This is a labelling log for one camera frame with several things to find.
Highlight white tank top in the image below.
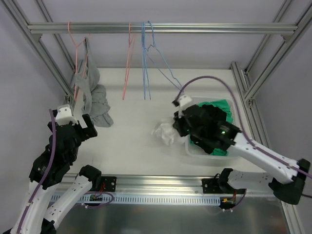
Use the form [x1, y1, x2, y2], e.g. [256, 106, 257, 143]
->
[151, 117, 187, 146]

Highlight green tank top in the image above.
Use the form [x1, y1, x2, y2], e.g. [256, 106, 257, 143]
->
[198, 99, 233, 156]

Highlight grey tank top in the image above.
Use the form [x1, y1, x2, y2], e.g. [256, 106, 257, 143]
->
[75, 38, 114, 128]

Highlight pink wire hanger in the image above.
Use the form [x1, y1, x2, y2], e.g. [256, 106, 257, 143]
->
[67, 20, 91, 102]
[122, 22, 136, 100]

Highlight black tank top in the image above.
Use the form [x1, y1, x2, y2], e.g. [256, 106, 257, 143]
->
[188, 102, 233, 156]

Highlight light blue wire hanger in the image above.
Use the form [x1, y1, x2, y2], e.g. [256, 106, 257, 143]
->
[141, 22, 146, 100]

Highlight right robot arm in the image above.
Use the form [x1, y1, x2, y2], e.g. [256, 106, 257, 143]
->
[173, 105, 311, 205]

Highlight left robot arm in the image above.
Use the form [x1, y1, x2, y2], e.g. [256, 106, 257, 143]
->
[6, 110, 101, 234]

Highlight white plastic perforated basket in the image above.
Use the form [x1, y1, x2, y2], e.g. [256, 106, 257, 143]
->
[185, 96, 240, 160]

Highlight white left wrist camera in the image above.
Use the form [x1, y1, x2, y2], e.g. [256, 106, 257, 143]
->
[55, 104, 78, 126]

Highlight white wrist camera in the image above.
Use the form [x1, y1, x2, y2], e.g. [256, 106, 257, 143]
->
[173, 95, 194, 118]
[55, 104, 78, 126]

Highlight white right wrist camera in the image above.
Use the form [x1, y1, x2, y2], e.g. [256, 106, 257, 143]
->
[173, 95, 194, 118]

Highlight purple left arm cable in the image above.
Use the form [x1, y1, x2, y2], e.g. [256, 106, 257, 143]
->
[14, 108, 114, 234]

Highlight aluminium right frame posts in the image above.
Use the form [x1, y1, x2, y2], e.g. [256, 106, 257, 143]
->
[230, 1, 312, 147]

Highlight aluminium frame posts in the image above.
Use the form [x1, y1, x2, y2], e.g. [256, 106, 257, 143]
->
[230, 1, 312, 147]
[0, 0, 75, 104]

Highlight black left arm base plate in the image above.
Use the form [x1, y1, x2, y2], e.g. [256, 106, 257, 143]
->
[98, 176, 117, 193]

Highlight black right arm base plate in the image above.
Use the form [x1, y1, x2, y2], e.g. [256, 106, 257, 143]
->
[201, 178, 222, 194]

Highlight aluminium front frame rail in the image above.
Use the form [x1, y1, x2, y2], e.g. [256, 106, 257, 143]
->
[56, 172, 266, 195]

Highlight white slotted cable duct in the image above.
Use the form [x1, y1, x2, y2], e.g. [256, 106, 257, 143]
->
[78, 194, 221, 206]

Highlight aluminium left frame posts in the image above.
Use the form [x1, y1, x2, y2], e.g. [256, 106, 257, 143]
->
[0, 0, 75, 104]

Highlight aluminium top hanging rail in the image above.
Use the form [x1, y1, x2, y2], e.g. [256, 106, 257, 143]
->
[27, 22, 298, 35]

